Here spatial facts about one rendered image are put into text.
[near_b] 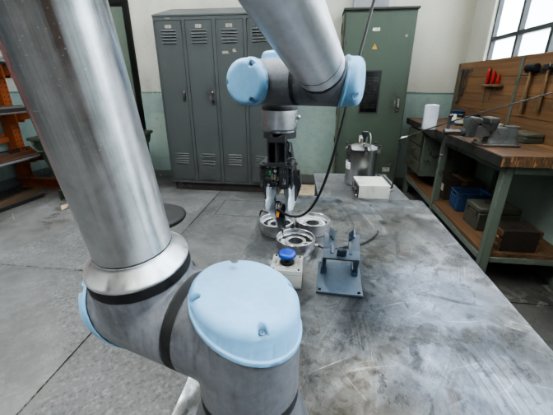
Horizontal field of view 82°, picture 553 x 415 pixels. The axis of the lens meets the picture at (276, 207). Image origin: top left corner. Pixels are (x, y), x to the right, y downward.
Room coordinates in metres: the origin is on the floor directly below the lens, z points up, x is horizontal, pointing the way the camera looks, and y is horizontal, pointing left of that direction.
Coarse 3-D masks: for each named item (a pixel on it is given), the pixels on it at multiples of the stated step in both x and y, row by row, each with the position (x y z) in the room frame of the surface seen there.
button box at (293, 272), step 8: (296, 256) 0.65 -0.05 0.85; (272, 264) 0.62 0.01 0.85; (280, 264) 0.62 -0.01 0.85; (288, 264) 0.61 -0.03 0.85; (296, 264) 0.62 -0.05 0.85; (280, 272) 0.59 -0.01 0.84; (288, 272) 0.59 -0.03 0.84; (296, 272) 0.59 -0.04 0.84; (296, 280) 0.59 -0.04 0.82; (296, 288) 0.59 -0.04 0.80
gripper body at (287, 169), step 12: (264, 132) 0.68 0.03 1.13; (276, 144) 0.65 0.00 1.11; (276, 156) 0.65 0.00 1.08; (288, 156) 0.70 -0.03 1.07; (264, 168) 0.67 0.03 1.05; (276, 168) 0.66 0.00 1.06; (288, 168) 0.65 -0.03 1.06; (264, 180) 0.65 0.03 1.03; (276, 180) 0.66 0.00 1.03; (288, 180) 0.65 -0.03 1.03
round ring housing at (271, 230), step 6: (264, 216) 0.91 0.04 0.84; (270, 216) 0.92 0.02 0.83; (270, 222) 0.88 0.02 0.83; (294, 222) 0.87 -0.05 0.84; (264, 228) 0.84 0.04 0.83; (270, 228) 0.83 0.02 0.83; (276, 228) 0.83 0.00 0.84; (288, 228) 0.84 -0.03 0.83; (264, 234) 0.85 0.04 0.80; (270, 234) 0.83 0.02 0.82; (276, 234) 0.83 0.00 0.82
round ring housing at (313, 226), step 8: (304, 216) 0.93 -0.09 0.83; (312, 216) 0.93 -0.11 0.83; (320, 216) 0.92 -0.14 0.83; (296, 224) 0.87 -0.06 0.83; (304, 224) 0.87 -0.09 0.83; (312, 224) 0.90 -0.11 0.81; (320, 224) 0.87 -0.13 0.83; (328, 224) 0.86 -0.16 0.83; (312, 232) 0.83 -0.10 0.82; (320, 232) 0.84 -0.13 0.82
